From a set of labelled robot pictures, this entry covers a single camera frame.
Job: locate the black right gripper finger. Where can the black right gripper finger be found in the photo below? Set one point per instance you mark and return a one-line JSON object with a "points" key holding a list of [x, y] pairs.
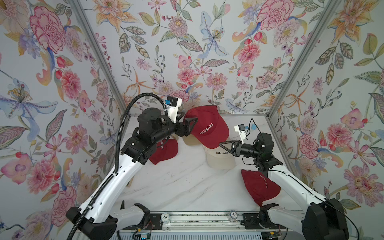
{"points": [[232, 150], [229, 144]]}

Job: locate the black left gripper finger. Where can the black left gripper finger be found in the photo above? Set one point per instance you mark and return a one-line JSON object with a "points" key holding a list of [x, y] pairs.
{"points": [[190, 120], [188, 127]]}

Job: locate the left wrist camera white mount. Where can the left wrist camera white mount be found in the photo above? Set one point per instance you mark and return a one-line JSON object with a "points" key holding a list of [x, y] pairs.
{"points": [[173, 104]]}

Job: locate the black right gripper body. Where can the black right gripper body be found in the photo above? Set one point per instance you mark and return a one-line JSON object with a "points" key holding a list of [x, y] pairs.
{"points": [[236, 148]]}

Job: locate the maroon Colorado cap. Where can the maroon Colorado cap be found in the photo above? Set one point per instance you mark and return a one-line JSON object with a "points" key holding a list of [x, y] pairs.
{"points": [[210, 129]]}

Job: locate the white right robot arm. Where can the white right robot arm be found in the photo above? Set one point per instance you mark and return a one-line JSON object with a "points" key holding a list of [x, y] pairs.
{"points": [[320, 219]]}

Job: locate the tan Colorado baseball cap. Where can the tan Colorado baseball cap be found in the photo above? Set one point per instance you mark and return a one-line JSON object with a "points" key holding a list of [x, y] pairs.
{"points": [[191, 140]]}

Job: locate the aluminium corner frame post left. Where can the aluminium corner frame post left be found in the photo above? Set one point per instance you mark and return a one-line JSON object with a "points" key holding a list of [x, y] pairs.
{"points": [[91, 37]]}

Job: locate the aluminium corner frame post right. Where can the aluminium corner frame post right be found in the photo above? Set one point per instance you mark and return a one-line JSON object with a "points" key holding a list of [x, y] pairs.
{"points": [[304, 54]]}

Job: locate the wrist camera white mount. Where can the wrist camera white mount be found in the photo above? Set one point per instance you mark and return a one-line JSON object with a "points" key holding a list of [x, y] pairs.
{"points": [[173, 104], [242, 131]]}

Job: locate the cream Colorado baseball cap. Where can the cream Colorado baseball cap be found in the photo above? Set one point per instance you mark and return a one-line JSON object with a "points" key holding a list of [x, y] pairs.
{"points": [[219, 159]]}

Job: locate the aluminium corner frame post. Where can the aluminium corner frame post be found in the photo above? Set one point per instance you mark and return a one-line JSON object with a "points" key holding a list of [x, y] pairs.
{"points": [[304, 54], [91, 37]]}

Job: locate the green circuit board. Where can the green circuit board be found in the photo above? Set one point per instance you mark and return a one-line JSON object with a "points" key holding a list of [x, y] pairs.
{"points": [[143, 236]]}

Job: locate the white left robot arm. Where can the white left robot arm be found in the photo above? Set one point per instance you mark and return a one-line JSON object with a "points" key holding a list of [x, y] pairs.
{"points": [[129, 160]]}

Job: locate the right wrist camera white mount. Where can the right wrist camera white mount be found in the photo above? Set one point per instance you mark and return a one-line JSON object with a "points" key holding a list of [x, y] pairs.
{"points": [[242, 131]]}

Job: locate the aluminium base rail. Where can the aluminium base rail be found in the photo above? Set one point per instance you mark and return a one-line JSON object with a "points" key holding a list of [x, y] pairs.
{"points": [[192, 223]]}

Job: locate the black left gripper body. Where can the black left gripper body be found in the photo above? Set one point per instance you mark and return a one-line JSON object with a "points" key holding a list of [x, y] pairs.
{"points": [[181, 128]]}

